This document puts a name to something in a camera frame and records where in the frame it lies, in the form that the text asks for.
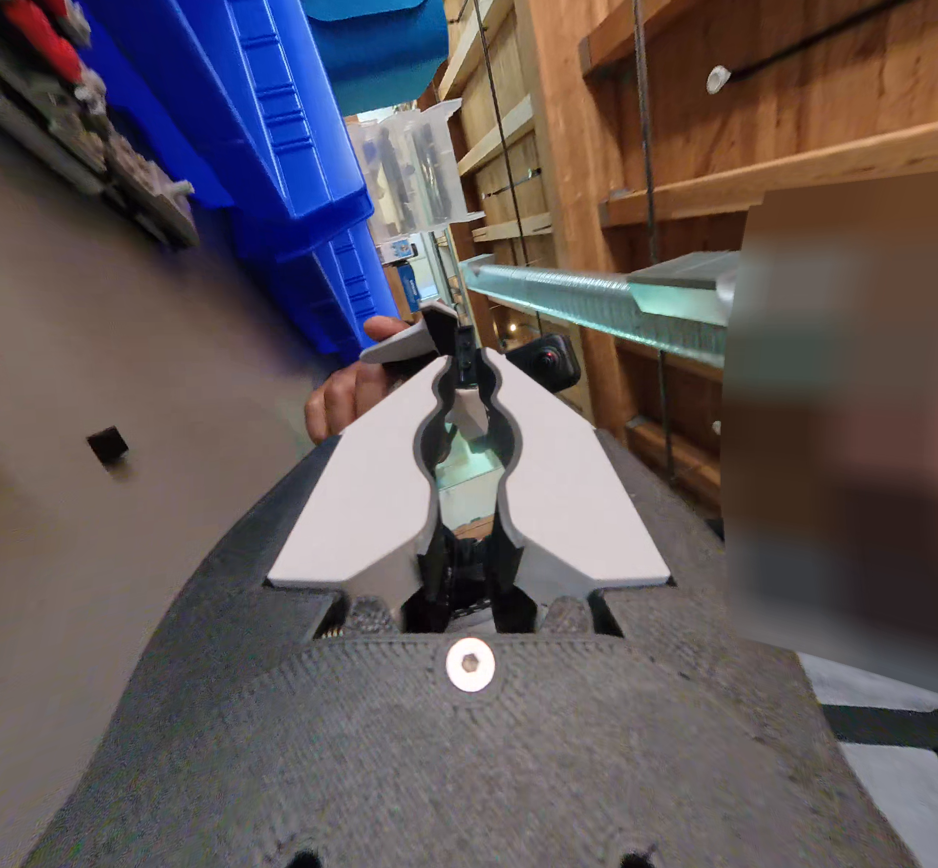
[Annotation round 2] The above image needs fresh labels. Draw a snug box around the silver ventilation duct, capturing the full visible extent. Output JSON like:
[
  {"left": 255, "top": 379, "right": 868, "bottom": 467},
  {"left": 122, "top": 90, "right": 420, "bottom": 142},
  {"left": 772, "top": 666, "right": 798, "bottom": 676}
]
[{"left": 460, "top": 251, "right": 741, "bottom": 371}]

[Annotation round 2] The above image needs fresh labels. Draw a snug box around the clear plastic organizer box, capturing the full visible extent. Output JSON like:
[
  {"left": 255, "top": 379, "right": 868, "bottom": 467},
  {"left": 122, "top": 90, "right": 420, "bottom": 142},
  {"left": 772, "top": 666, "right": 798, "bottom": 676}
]
[{"left": 348, "top": 99, "right": 486, "bottom": 254}]

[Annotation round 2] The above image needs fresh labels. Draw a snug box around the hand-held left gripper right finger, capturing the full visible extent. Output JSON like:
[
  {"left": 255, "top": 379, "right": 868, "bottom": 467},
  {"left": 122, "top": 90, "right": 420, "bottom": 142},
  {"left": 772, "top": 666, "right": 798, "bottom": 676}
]
[{"left": 480, "top": 349, "right": 674, "bottom": 616}]

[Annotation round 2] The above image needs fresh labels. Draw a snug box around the teal felt bag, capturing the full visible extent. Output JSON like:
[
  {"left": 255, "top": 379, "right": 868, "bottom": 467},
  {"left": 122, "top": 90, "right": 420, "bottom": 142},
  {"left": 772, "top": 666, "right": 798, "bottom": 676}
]
[{"left": 275, "top": 0, "right": 481, "bottom": 118}]

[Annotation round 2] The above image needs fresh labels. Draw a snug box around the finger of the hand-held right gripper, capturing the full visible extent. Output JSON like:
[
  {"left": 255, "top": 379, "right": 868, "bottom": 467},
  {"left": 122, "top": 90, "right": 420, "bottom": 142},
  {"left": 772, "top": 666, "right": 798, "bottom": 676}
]
[
  {"left": 359, "top": 300, "right": 459, "bottom": 365},
  {"left": 448, "top": 326, "right": 490, "bottom": 444}
]

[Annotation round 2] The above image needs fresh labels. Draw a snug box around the grey desk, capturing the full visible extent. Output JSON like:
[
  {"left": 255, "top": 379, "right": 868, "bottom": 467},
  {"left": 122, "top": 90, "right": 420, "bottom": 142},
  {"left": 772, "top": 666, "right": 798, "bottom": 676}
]
[{"left": 0, "top": 128, "right": 367, "bottom": 868}]

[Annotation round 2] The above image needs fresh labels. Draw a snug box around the small black brick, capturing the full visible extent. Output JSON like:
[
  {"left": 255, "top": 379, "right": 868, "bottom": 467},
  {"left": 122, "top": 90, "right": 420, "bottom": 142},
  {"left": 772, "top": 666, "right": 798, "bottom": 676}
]
[{"left": 86, "top": 426, "right": 130, "bottom": 465}]

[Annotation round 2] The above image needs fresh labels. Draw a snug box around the person's right hand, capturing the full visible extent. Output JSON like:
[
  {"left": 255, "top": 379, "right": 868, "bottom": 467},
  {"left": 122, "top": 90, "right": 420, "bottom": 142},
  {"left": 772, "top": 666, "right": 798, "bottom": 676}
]
[{"left": 304, "top": 316, "right": 411, "bottom": 445}]

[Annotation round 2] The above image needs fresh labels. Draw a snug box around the blue plastic storage bin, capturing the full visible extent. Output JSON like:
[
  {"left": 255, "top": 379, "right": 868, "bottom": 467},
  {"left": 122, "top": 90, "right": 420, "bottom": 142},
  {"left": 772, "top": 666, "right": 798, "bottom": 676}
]
[
  {"left": 22, "top": 0, "right": 376, "bottom": 257},
  {"left": 275, "top": 219, "right": 415, "bottom": 365}
]

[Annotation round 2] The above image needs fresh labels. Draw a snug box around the partly built brick model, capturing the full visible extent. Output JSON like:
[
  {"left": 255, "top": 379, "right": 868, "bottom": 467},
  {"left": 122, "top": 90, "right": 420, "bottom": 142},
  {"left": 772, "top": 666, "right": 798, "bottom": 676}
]
[{"left": 0, "top": 0, "right": 200, "bottom": 250}]

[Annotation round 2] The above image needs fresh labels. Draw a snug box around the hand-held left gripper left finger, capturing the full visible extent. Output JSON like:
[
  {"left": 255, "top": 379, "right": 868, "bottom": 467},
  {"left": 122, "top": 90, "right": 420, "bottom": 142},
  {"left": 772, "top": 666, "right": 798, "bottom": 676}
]
[{"left": 265, "top": 355, "right": 451, "bottom": 616}]

